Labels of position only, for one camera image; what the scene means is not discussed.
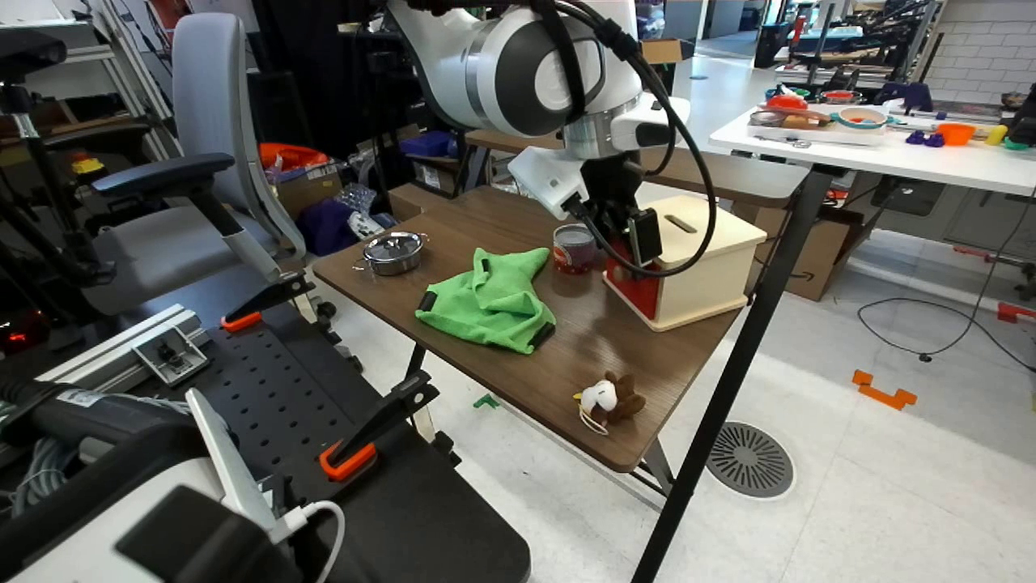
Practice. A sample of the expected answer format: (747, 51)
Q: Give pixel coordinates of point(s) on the orange tape floor marker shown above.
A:
(877, 389)

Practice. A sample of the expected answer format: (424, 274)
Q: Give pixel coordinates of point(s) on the black slanted metal leg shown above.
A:
(732, 368)

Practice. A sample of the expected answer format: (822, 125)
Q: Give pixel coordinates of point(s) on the purple bag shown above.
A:
(325, 228)

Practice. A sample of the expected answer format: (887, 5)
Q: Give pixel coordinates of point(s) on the round plate with toys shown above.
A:
(860, 119)

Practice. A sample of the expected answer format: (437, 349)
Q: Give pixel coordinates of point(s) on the purple toy piece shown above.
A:
(925, 139)

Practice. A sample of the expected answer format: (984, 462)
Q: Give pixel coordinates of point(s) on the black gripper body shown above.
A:
(613, 191)

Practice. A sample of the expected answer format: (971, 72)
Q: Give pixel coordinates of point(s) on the red tin can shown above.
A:
(572, 250)

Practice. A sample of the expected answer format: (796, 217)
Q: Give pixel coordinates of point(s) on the green tape floor marker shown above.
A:
(485, 404)

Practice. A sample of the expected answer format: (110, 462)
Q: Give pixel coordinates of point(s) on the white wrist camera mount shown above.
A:
(546, 180)

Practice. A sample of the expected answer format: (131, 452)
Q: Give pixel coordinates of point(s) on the black camera stand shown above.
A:
(33, 119)

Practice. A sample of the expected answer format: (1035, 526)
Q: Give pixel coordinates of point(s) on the yellow small object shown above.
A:
(84, 167)

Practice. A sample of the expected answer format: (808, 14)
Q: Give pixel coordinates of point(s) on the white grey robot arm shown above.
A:
(505, 66)

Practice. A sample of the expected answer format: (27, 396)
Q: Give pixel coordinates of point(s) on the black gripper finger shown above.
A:
(613, 242)
(648, 239)

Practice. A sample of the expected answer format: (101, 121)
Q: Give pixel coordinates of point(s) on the white brown plush duck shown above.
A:
(604, 404)

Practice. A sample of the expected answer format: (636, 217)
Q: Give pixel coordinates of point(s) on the grey metal bracket plate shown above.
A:
(226, 458)

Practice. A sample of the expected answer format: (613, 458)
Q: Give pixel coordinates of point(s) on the aluminium extrusion rail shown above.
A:
(116, 346)

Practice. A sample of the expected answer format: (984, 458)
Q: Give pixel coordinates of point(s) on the black perforated workbench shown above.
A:
(280, 409)

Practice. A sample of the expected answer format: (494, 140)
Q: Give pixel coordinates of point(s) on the green cloth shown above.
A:
(485, 303)

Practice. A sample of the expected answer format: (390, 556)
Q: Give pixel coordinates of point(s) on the round floor drain grate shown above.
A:
(748, 458)

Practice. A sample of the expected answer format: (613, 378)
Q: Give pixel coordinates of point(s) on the orange black bar clamp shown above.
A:
(264, 306)
(373, 432)

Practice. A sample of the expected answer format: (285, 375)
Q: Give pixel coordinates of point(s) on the orange plastic bowl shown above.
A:
(955, 136)

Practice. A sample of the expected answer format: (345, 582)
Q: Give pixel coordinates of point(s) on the grey office chair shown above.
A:
(214, 86)

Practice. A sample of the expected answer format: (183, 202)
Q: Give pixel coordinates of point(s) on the small metal bowl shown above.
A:
(391, 255)

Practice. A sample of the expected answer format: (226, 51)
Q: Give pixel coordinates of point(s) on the white table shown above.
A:
(863, 157)

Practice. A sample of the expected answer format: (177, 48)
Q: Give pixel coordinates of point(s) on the white device housing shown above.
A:
(75, 552)

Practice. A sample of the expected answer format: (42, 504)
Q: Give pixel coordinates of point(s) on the black table leg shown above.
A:
(415, 360)

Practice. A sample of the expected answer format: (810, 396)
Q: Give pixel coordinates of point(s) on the orange plastic bin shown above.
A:
(292, 157)

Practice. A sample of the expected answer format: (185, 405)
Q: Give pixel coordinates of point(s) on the cream wooden drawer box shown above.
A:
(708, 260)

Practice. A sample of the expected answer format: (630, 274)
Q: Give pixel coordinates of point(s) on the tray with colourful items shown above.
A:
(786, 119)

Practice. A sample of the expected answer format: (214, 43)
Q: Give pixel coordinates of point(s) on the purple plastic object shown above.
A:
(908, 100)

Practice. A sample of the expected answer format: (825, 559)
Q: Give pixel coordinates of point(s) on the brown cardboard box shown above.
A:
(819, 255)

